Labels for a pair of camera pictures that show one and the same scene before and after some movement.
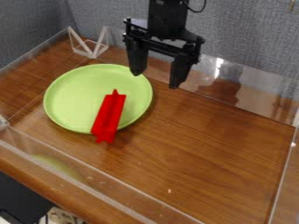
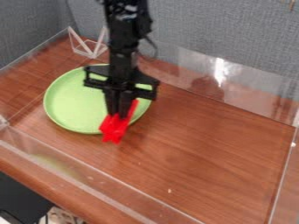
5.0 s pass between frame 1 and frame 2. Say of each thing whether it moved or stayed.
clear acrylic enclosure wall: stayed
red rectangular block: moved
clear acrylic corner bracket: stayed
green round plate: stayed
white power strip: stayed
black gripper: moved
